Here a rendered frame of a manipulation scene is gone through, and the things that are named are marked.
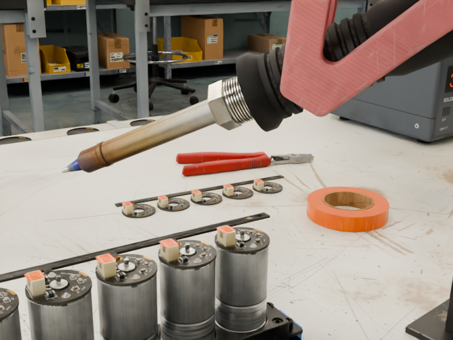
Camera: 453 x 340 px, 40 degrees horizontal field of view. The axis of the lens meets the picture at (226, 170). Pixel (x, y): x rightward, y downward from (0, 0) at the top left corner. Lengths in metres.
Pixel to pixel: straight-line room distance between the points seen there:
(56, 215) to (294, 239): 0.17
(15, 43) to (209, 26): 1.44
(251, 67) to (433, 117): 0.48
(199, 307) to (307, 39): 0.14
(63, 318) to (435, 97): 0.48
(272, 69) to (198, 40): 4.72
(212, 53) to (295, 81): 4.70
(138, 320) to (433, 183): 0.35
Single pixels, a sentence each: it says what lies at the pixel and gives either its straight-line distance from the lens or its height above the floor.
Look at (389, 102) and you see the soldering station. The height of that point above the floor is 0.79.
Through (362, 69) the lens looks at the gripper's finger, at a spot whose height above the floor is 0.91.
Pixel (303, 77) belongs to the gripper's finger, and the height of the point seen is 0.90.
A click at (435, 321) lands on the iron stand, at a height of 0.75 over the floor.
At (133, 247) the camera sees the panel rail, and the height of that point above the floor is 0.81.
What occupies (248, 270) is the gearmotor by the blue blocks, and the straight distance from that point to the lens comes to 0.28.
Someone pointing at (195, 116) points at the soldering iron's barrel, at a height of 0.89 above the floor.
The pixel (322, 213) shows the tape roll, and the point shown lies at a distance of 0.45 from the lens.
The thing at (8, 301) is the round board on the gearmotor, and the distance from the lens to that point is 0.25.
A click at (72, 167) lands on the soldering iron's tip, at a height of 0.86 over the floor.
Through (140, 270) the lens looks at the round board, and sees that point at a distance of 0.26.
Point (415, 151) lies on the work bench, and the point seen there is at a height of 0.75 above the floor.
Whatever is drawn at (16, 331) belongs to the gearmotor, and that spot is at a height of 0.80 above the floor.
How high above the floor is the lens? 0.94
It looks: 19 degrees down
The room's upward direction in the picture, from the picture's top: 1 degrees clockwise
